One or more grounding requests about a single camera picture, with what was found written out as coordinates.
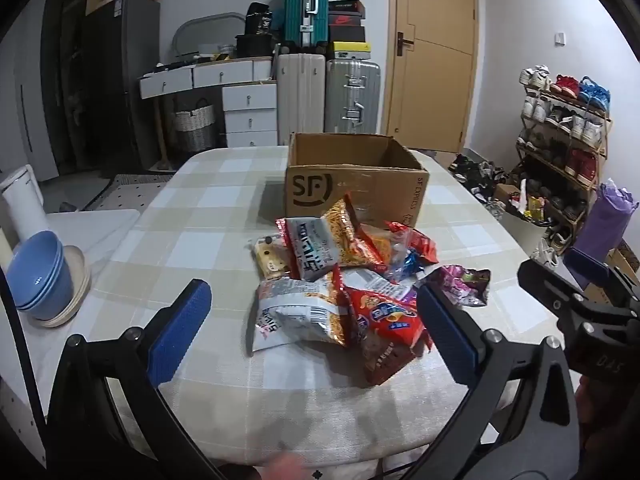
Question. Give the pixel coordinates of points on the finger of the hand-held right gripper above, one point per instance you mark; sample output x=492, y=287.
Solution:
x=587, y=262
x=545, y=282

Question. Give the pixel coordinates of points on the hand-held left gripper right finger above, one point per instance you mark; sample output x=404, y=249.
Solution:
x=445, y=332

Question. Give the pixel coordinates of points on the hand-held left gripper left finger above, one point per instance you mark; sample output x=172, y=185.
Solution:
x=180, y=332

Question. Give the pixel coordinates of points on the purple snack packet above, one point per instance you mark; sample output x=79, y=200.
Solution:
x=460, y=285

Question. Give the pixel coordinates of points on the red chip bag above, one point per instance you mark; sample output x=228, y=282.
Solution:
x=385, y=340

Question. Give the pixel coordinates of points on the blue cookie packet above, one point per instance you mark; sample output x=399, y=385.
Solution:
x=407, y=263

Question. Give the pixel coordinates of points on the small silver snack packet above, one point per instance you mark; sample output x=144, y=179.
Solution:
x=375, y=280

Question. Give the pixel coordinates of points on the red striped snack packet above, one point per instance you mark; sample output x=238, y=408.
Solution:
x=422, y=247

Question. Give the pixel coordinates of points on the orange noodle snack packet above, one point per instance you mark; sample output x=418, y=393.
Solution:
x=345, y=235
x=377, y=245

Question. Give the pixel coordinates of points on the silver noodle snack packet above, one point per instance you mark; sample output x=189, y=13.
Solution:
x=310, y=245
x=290, y=310

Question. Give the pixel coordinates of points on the beige cookie packet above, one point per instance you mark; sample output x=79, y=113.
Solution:
x=267, y=260

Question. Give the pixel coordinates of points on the purple bag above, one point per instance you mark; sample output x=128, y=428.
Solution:
x=607, y=220

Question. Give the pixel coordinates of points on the white trash bin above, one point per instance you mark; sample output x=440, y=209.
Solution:
x=522, y=235

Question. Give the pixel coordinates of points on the small cardboard box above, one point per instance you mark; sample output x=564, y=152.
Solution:
x=505, y=194

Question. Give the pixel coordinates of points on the wooden shoe rack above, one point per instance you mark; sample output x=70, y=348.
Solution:
x=600, y=152

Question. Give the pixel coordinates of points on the beige plate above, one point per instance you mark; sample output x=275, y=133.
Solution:
x=80, y=280

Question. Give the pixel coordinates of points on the pile of assorted shoes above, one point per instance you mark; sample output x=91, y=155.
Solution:
x=475, y=175

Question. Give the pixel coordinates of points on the white side table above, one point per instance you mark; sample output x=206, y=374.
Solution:
x=95, y=230

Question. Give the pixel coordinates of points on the rows of assorted shoes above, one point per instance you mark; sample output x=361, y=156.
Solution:
x=580, y=125

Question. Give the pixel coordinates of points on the patterned floor mat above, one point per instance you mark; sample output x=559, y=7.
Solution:
x=125, y=190

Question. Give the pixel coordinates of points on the person's leg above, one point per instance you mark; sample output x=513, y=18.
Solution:
x=287, y=467

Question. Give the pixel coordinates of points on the white cylindrical appliance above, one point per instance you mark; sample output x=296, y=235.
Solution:
x=22, y=205

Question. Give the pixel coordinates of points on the wooden stick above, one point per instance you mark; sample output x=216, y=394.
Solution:
x=160, y=130

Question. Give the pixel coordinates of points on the woven laundry basket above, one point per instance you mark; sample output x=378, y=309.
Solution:
x=195, y=127

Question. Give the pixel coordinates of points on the wooden door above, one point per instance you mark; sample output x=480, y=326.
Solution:
x=430, y=85

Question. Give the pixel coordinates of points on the white drawer cabinet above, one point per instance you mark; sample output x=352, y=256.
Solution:
x=250, y=110

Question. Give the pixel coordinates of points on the dark refrigerator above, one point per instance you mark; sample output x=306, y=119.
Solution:
x=125, y=85

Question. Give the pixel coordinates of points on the silver suitcase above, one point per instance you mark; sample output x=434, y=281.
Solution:
x=350, y=95

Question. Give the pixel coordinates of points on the beige suitcase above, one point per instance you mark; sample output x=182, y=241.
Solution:
x=300, y=100

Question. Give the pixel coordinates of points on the black plastic basket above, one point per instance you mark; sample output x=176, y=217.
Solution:
x=255, y=46

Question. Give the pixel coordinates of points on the grey oval basin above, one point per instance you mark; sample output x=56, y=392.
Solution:
x=210, y=27

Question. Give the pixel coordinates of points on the black paper bag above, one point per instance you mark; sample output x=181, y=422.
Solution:
x=259, y=19

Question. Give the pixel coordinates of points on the red and black shoe box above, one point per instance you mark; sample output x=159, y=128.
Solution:
x=346, y=21

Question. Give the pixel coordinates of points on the teal suitcase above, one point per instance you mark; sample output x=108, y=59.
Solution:
x=300, y=5

